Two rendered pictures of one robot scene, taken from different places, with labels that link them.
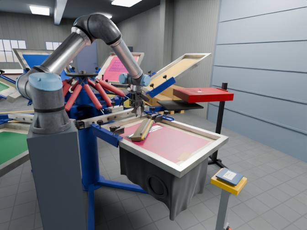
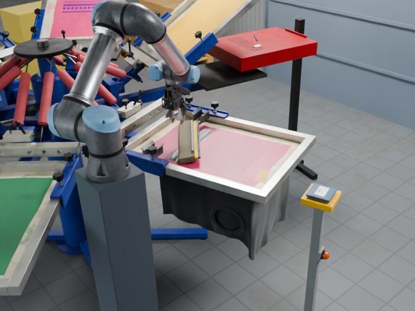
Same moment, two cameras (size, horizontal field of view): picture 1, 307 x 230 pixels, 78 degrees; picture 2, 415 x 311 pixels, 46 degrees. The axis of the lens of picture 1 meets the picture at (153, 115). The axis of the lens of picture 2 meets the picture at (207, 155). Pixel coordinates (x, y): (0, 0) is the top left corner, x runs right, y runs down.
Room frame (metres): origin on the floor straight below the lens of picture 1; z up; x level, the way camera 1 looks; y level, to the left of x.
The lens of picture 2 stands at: (-0.74, 0.38, 2.10)
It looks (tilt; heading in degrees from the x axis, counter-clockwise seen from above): 30 degrees down; 349
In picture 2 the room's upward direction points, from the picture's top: 2 degrees counter-clockwise
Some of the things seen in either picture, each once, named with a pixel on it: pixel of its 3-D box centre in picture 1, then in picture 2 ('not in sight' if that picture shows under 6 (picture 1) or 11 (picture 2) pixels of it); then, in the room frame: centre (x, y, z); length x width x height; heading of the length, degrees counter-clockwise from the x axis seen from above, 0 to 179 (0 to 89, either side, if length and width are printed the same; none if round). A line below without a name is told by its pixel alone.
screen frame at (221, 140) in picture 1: (158, 134); (215, 147); (1.26, -0.04, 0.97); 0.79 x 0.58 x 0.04; 48
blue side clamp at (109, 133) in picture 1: (106, 135); (139, 160); (1.22, 0.32, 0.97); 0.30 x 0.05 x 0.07; 48
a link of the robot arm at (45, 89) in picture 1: (46, 89); (100, 128); (0.78, 0.45, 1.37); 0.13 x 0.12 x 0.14; 51
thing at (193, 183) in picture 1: (190, 180); (270, 204); (1.07, -0.26, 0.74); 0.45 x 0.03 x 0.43; 138
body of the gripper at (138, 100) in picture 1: (136, 98); (173, 95); (1.38, 0.13, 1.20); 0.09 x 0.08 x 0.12; 138
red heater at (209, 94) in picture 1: (201, 94); (260, 47); (2.41, -0.61, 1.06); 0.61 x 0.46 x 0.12; 108
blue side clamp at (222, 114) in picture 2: (159, 118); (202, 114); (1.63, -0.05, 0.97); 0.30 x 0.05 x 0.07; 48
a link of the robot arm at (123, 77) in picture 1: (129, 78); (163, 70); (1.30, 0.17, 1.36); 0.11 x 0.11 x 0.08; 51
